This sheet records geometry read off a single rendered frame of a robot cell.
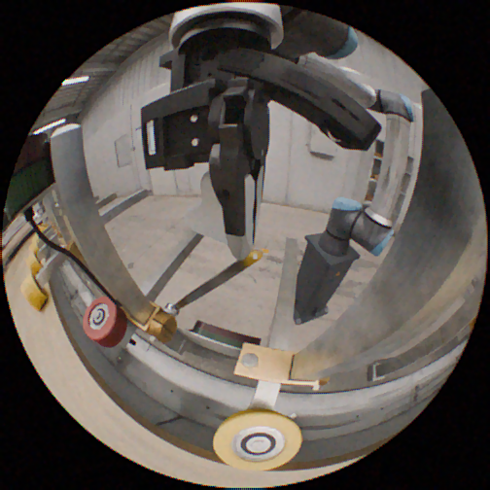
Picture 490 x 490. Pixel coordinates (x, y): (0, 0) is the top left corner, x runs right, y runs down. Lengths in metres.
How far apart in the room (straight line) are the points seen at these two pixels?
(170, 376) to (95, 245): 0.40
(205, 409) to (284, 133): 2.86
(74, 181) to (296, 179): 2.71
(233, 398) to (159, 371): 0.21
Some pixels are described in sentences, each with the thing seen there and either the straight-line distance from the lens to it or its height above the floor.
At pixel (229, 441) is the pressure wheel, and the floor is 0.91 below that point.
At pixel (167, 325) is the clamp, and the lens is 0.26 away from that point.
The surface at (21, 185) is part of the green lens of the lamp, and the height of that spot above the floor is 1.10.
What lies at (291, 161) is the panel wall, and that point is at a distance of 2.69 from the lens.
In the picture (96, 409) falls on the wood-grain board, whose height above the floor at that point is 0.90.
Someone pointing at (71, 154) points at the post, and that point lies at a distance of 0.17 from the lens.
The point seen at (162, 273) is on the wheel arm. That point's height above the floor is 0.86.
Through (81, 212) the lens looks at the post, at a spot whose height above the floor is 1.05.
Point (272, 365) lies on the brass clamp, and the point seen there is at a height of 0.85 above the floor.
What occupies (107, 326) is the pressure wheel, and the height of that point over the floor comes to 0.91.
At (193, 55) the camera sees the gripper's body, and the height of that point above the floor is 1.16.
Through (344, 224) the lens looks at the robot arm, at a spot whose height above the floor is 0.78.
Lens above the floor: 1.07
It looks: 38 degrees down
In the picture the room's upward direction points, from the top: straight up
